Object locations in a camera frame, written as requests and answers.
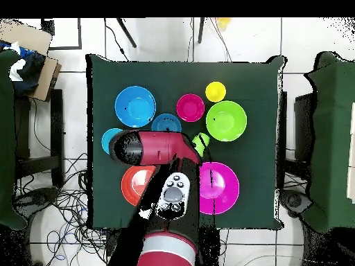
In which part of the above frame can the black square frame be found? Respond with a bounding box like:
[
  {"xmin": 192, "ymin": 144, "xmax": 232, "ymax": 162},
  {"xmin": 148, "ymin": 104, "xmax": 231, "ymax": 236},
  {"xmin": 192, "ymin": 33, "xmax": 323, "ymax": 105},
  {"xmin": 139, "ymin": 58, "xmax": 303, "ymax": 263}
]
[{"xmin": 41, "ymin": 17, "xmax": 83, "ymax": 51}]

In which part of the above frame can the dark green table cloth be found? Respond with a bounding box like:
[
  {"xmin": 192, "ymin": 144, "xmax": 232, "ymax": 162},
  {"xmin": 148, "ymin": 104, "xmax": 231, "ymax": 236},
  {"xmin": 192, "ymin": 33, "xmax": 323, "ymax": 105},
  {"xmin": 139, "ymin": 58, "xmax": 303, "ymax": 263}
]
[{"xmin": 85, "ymin": 53, "xmax": 288, "ymax": 231}]

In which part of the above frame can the black power brick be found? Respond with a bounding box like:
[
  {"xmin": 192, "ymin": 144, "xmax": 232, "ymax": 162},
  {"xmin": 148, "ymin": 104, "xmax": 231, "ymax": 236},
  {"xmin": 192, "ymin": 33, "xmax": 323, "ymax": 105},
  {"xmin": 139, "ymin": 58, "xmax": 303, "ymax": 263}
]
[{"xmin": 105, "ymin": 228, "xmax": 123, "ymax": 257}]

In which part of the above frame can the cardboard box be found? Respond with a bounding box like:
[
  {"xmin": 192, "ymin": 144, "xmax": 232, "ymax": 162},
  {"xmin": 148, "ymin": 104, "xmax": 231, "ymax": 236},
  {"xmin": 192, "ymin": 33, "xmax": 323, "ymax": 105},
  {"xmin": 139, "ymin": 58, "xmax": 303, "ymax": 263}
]
[{"xmin": 0, "ymin": 18, "xmax": 62, "ymax": 103}]

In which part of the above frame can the black tripod leg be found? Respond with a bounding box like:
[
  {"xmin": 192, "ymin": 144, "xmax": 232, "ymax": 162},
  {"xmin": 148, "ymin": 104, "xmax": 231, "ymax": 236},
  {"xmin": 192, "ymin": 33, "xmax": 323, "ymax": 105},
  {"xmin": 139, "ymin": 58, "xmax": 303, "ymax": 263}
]
[
  {"xmin": 116, "ymin": 17, "xmax": 137, "ymax": 48},
  {"xmin": 197, "ymin": 17, "xmax": 206, "ymax": 44}
]

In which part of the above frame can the green cup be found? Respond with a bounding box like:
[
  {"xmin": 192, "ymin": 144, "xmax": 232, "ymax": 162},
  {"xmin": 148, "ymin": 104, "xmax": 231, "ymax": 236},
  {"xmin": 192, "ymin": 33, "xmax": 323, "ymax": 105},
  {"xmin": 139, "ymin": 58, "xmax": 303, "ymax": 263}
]
[{"xmin": 191, "ymin": 132, "xmax": 211, "ymax": 158}]

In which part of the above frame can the green bowl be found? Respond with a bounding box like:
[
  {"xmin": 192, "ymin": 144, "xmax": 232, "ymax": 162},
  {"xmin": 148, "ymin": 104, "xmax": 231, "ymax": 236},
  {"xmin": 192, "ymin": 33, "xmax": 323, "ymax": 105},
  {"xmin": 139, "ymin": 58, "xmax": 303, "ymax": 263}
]
[{"xmin": 205, "ymin": 100, "xmax": 248, "ymax": 143}]

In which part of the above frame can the tangle of black cables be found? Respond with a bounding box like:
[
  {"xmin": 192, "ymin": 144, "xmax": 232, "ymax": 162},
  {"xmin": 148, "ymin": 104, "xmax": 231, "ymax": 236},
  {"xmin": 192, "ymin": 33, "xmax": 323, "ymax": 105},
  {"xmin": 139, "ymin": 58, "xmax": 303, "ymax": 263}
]
[{"xmin": 13, "ymin": 152, "xmax": 123, "ymax": 266}]

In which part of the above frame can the small turquoise bowl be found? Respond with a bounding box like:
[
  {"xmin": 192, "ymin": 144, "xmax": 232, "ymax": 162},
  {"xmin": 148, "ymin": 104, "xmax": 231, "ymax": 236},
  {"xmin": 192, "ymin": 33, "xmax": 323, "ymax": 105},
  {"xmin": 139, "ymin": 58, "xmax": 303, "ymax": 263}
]
[{"xmin": 101, "ymin": 127, "xmax": 124, "ymax": 155}]

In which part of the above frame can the large pink bowl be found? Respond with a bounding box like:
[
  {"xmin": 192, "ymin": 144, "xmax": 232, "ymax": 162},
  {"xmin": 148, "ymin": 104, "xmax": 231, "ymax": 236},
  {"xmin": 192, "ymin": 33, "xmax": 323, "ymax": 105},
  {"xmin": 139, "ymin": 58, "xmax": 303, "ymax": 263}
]
[{"xmin": 198, "ymin": 161, "xmax": 240, "ymax": 215}]

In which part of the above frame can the black pedestal foot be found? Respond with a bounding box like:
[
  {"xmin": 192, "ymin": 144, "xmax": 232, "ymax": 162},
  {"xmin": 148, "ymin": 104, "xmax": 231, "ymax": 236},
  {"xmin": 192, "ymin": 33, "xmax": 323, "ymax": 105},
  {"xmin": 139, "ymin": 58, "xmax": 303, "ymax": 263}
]
[
  {"xmin": 279, "ymin": 189, "xmax": 314, "ymax": 218},
  {"xmin": 16, "ymin": 186, "xmax": 60, "ymax": 207}
]

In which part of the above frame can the yellow cup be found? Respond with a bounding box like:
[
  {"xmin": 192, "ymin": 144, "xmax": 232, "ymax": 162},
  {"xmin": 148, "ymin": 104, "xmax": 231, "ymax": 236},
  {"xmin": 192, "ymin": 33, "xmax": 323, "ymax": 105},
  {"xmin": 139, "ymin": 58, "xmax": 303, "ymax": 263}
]
[{"xmin": 205, "ymin": 80, "xmax": 227, "ymax": 103}]

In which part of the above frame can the green cloth side table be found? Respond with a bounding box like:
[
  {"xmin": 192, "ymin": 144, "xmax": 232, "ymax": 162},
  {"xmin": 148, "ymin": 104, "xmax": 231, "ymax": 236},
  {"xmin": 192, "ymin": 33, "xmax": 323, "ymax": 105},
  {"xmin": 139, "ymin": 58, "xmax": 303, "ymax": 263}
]
[
  {"xmin": 302, "ymin": 51, "xmax": 355, "ymax": 233},
  {"xmin": 0, "ymin": 49, "xmax": 28, "ymax": 231}
]

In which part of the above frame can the ribbed blue bowl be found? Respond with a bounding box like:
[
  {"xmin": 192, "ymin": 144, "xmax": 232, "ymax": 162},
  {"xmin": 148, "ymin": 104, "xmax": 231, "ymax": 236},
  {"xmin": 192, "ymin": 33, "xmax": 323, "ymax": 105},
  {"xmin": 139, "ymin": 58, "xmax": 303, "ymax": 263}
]
[{"xmin": 150, "ymin": 113, "xmax": 183, "ymax": 133}]

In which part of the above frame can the black floor cable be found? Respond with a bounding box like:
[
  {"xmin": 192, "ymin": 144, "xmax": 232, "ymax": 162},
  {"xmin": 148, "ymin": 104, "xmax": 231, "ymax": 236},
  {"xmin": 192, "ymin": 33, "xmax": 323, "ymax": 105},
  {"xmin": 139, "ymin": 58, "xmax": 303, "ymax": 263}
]
[{"xmin": 103, "ymin": 17, "xmax": 130, "ymax": 62}]

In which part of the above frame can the large blue bowl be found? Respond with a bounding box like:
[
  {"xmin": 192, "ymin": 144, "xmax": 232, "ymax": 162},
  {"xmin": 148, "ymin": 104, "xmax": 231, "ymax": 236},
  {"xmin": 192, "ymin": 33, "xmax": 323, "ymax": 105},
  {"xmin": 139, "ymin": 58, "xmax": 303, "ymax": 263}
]
[{"xmin": 114, "ymin": 85, "xmax": 157, "ymax": 129}]

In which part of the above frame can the black stool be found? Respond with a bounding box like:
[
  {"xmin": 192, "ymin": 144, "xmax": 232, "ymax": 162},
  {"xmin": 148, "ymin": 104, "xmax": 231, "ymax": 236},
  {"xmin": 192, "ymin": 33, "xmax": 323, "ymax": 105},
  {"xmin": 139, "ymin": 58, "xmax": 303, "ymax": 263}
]
[{"xmin": 15, "ymin": 88, "xmax": 66, "ymax": 186}]

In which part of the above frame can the small red bowl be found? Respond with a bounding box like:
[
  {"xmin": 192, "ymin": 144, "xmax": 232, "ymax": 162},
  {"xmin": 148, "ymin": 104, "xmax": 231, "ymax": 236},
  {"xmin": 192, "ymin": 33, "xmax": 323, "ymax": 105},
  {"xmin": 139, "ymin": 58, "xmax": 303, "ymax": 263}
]
[{"xmin": 175, "ymin": 93, "xmax": 205, "ymax": 123}]

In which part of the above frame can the bundle of clothes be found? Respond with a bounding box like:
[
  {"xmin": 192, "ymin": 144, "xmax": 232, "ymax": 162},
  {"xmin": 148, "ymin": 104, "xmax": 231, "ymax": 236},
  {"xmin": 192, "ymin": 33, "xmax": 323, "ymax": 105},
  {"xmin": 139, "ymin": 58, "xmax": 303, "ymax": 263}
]
[{"xmin": 0, "ymin": 41, "xmax": 48, "ymax": 96}]

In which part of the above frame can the yellow object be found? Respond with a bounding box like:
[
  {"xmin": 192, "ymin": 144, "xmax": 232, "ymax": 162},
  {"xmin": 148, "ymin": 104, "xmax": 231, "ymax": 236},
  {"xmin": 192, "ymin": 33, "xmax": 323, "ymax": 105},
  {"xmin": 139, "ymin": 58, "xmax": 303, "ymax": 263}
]
[{"xmin": 216, "ymin": 17, "xmax": 232, "ymax": 30}]

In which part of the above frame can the orange-red bowl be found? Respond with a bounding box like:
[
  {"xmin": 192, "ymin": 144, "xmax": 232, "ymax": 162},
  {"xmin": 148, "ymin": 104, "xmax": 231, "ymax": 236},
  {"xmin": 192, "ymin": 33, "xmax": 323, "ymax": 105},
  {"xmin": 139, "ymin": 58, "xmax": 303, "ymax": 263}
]
[{"xmin": 121, "ymin": 165, "xmax": 157, "ymax": 207}]

